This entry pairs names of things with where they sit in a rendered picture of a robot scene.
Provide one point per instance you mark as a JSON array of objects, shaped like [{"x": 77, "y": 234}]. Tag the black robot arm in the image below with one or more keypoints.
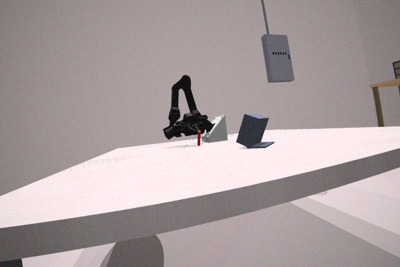
[{"x": 193, "y": 117}]

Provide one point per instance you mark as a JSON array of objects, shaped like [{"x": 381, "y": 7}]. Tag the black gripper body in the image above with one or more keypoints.
[{"x": 178, "y": 129}]

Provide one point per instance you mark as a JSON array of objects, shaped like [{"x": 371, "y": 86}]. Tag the grey sloped panel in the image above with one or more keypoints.
[{"x": 252, "y": 130}]

